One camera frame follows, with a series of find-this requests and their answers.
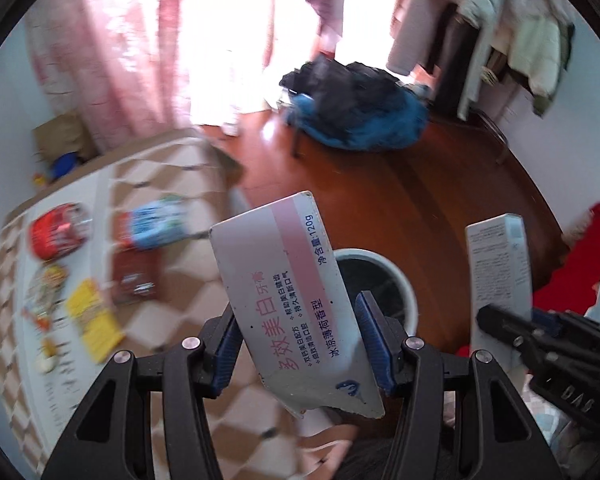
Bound blue round container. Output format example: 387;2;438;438
50;152;81;180

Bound red pillow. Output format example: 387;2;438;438
532;202;600;315

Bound yellow flat box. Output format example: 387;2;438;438
80;310;124;363
66;278;105;333

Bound orange striped snack bag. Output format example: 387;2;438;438
22;263;69;339

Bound crushed red soda can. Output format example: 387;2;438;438
29;203;92;261

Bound white trash bin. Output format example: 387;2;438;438
335;248;418;336

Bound pink white toothpaste box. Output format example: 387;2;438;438
210;191;385;418

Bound blue and red milk carton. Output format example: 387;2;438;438
114;195;189;250

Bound blue black clothes pile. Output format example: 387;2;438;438
279;55;429;152

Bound hanging clothes on rack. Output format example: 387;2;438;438
309;0;576;120

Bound white tall carton box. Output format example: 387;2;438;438
464;212;534;361

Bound dark red snack bag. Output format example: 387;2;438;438
111;249;162;306

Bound brown cardboard box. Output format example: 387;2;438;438
33;110;99;164

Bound checkered bed sheet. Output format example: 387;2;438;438
0;129;356;479

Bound pink floral curtain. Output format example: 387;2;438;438
24;0;274;150

